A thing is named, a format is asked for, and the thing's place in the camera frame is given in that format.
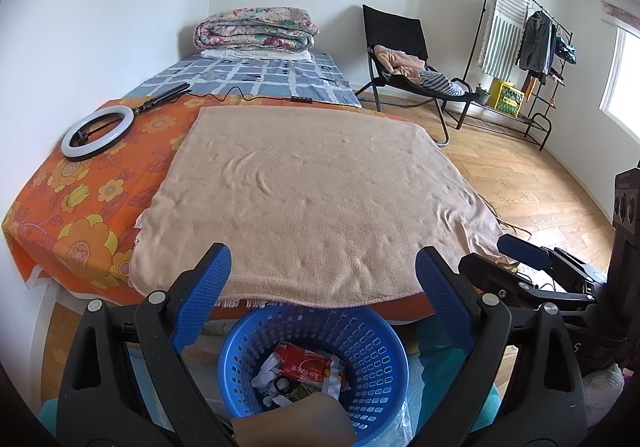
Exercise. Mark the white folded cloth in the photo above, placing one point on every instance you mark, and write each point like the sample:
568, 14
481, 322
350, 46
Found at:
250, 55

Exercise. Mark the yellow crate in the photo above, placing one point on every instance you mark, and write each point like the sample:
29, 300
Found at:
506, 97

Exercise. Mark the striped garment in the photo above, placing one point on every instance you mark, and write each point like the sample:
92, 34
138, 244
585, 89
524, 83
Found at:
445, 86

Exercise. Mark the white plastic bag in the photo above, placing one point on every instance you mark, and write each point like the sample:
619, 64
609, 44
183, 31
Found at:
262, 379

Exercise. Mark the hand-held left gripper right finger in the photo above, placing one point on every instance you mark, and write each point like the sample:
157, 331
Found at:
445, 297

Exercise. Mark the orange floral bedsheet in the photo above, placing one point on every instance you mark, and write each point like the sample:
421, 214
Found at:
75, 207

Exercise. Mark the teal hanging garment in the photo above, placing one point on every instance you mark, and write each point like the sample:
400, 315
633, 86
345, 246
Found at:
565, 51

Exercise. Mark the black clothes rack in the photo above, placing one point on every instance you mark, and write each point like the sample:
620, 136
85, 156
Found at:
542, 127

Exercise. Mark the black folding chair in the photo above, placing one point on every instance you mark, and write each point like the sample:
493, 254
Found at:
395, 29

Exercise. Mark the green striped towel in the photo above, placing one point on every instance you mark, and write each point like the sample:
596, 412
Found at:
502, 27

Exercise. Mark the folded floral quilt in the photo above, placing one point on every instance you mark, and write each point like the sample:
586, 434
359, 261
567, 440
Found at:
255, 29

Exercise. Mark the blue plaid bedsheet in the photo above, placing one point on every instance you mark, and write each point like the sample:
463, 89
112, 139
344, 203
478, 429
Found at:
280, 77

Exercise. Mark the window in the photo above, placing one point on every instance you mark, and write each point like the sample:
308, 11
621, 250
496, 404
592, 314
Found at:
625, 72

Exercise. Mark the dark hanging jacket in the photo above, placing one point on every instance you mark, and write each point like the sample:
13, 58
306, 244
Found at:
536, 42

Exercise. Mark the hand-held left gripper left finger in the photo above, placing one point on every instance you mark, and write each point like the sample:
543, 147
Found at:
202, 297

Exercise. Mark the pink white fleece garment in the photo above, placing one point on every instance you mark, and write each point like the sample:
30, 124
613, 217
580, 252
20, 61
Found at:
602, 392

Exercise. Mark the blue plastic basket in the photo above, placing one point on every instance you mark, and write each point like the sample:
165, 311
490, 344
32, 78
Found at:
380, 357

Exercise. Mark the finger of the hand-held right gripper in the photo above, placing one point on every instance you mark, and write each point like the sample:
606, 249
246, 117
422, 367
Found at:
522, 249
492, 277

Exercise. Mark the beige fleece blanket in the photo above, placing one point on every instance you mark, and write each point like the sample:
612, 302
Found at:
310, 202

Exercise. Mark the red packet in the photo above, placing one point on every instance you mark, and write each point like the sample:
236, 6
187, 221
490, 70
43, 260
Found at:
300, 363

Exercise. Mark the green white plastic packet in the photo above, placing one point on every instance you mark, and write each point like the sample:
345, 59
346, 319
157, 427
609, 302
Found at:
300, 394

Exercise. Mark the teal mat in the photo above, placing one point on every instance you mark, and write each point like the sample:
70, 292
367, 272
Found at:
440, 377

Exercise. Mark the tan garment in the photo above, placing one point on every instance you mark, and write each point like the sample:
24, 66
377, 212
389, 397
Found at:
397, 62

